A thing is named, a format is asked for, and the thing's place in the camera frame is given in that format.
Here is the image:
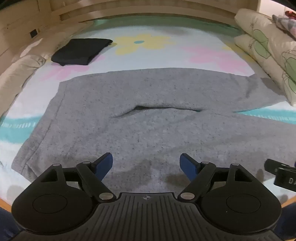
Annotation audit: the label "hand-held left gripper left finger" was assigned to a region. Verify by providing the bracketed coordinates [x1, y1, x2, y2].
[35, 152, 116, 202]

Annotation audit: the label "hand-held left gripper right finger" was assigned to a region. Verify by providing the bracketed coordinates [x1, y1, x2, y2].
[178, 153, 258, 202]

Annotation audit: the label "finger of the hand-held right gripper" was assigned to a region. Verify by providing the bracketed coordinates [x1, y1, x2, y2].
[264, 159, 291, 175]

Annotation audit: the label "grey pants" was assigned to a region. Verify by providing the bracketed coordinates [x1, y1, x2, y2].
[11, 68, 287, 193]

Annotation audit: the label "cream pillow with green print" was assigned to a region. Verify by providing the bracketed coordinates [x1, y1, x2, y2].
[234, 8, 296, 80]
[233, 34, 296, 106]

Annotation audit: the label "floral bed sheet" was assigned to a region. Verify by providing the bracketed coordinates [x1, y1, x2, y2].
[0, 19, 296, 205]

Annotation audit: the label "black folded cloth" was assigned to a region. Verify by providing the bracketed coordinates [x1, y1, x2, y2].
[51, 38, 114, 67]

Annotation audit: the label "beige blanket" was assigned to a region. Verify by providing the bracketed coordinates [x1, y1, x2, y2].
[0, 22, 88, 116]

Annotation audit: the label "grey patterned cloth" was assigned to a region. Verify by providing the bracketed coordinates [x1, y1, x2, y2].
[272, 10, 296, 38]

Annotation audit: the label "wooden headboard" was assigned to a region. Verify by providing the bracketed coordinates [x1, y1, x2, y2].
[0, 0, 260, 62]

